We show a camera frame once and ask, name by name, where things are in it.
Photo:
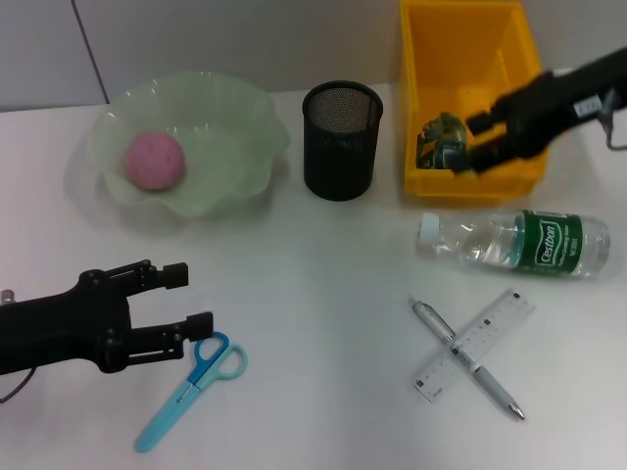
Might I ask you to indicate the transparent plastic ruler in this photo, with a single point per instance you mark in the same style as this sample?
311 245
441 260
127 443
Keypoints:
495 323

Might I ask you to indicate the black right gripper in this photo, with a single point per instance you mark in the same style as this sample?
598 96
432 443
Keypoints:
553 103

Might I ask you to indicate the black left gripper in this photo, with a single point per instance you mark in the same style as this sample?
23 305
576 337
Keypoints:
49 333

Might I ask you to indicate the green plastic wrapper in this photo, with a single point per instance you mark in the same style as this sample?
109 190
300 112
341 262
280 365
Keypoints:
441 147

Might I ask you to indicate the yellow plastic bin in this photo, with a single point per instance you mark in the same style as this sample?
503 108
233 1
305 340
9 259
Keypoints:
441 63

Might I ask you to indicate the clear green-label water bottle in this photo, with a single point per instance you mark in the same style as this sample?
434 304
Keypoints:
548 245

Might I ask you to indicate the pink peach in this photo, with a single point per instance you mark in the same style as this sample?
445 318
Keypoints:
154 161

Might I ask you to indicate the blue scissors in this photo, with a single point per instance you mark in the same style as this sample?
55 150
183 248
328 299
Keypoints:
161 426

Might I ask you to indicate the black mesh pen holder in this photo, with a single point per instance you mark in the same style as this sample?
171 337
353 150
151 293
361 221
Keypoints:
338 156

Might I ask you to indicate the silver ballpoint pen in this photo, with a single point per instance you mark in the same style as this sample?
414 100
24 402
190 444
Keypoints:
495 387

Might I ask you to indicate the pale green glass fruit plate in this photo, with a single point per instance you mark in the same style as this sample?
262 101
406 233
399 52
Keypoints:
220 161

